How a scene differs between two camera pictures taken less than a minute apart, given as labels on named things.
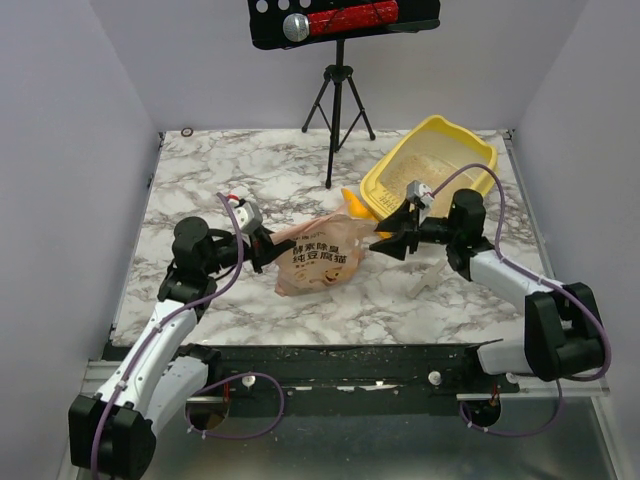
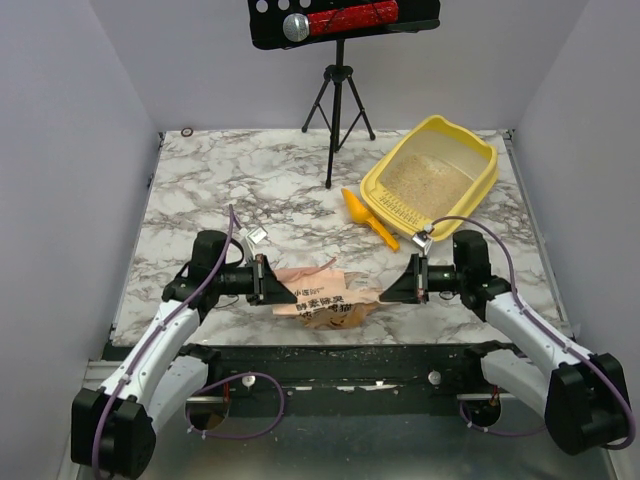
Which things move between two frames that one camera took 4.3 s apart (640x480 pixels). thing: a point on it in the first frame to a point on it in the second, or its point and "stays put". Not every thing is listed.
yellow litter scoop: (356, 207) stays put
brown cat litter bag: (329, 252) to (328, 298)
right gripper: (411, 233) to (423, 278)
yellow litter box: (430, 154) stays put
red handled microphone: (297, 27) stays put
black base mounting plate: (434, 370) stays put
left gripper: (262, 251) to (265, 287)
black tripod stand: (337, 74) stays put
